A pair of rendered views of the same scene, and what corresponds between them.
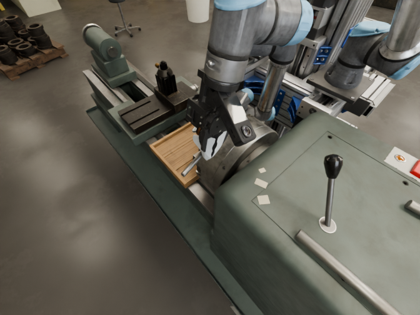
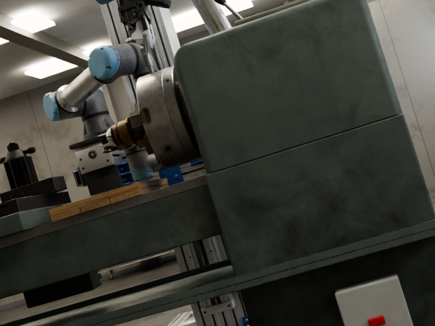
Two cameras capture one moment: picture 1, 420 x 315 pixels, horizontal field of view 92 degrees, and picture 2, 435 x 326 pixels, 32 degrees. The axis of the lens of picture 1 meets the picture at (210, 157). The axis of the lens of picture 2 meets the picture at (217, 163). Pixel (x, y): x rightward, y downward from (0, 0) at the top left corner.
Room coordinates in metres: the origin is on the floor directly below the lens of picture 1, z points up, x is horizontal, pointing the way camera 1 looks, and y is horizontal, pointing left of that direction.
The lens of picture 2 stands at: (-1.57, 1.36, 0.80)
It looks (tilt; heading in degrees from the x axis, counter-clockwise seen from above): 2 degrees up; 322
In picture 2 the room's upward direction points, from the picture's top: 17 degrees counter-clockwise
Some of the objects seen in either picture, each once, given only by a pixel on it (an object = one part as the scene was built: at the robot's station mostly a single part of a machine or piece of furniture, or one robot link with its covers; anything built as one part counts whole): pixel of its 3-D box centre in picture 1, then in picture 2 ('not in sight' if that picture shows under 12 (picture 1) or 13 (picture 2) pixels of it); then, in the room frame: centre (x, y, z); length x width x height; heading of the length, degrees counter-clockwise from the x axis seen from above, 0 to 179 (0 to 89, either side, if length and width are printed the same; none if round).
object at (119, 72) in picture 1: (107, 54); not in sight; (1.37, 0.69, 1.01); 0.30 x 0.20 x 0.29; 41
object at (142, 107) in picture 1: (160, 105); (22, 207); (0.92, 0.28, 0.95); 0.43 x 0.18 x 0.04; 131
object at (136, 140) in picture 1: (160, 107); (16, 226); (0.97, 0.30, 0.90); 0.53 x 0.30 x 0.06; 131
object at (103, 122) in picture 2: not in sight; (98, 126); (1.20, -0.27, 1.21); 0.15 x 0.15 x 0.10
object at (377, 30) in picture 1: (365, 42); not in sight; (0.84, -0.61, 1.33); 0.13 x 0.12 x 0.14; 30
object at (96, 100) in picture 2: not in sight; (89, 99); (1.20, -0.26, 1.33); 0.13 x 0.12 x 0.14; 93
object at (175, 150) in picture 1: (195, 147); (112, 198); (0.66, 0.08, 0.89); 0.36 x 0.30 x 0.04; 131
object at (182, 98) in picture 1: (171, 95); (33, 191); (0.94, 0.21, 1.00); 0.20 x 0.10 x 0.05; 41
